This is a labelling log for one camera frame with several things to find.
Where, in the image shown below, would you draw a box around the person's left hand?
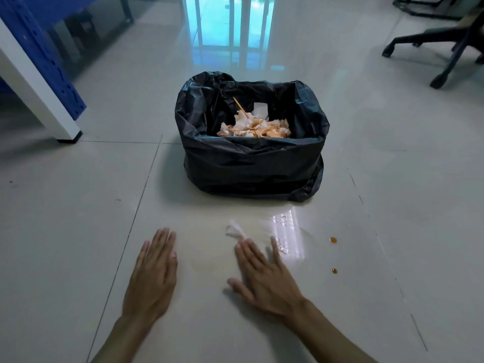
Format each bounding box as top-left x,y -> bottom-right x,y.
122,227 -> 178,322

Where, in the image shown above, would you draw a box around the person's right hand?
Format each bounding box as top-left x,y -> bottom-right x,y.
227,236 -> 308,326

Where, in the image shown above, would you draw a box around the person's left forearm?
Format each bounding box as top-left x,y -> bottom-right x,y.
90,315 -> 156,363

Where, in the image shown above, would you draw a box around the person's right forearm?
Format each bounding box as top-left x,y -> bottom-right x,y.
287,298 -> 379,363

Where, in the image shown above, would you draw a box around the crumpled white tissue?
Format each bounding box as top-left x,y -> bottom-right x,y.
226,219 -> 249,241

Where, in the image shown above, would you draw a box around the black trash bag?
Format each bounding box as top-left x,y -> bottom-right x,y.
174,71 -> 330,203

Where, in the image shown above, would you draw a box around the pile of stained tissues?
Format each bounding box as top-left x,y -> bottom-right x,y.
216,109 -> 293,139

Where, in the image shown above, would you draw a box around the thin wooden stick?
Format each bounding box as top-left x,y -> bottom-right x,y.
232,96 -> 250,120

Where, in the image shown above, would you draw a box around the white table leg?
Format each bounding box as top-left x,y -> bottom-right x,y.
0,18 -> 83,144

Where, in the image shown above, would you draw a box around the glass door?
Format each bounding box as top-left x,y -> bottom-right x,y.
183,0 -> 277,49

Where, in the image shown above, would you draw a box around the blue perforated metal rack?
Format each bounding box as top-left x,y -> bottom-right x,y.
0,0 -> 103,121

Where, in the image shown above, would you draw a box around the black office chair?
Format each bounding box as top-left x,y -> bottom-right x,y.
381,7 -> 484,90

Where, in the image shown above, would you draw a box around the black chair base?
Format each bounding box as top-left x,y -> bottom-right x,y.
392,0 -> 475,21

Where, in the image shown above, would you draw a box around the black metal frame leg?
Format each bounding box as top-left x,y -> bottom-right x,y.
118,0 -> 135,25

